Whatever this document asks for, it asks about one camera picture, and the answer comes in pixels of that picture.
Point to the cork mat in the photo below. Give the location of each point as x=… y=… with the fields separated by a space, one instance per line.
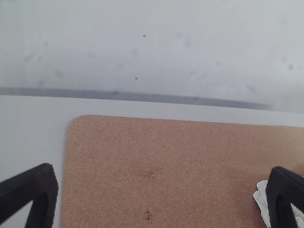
x=166 y=178

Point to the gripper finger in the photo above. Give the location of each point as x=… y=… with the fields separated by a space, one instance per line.
x=45 y=180
x=280 y=185

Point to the pale towel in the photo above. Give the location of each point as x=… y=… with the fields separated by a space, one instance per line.
x=261 y=197

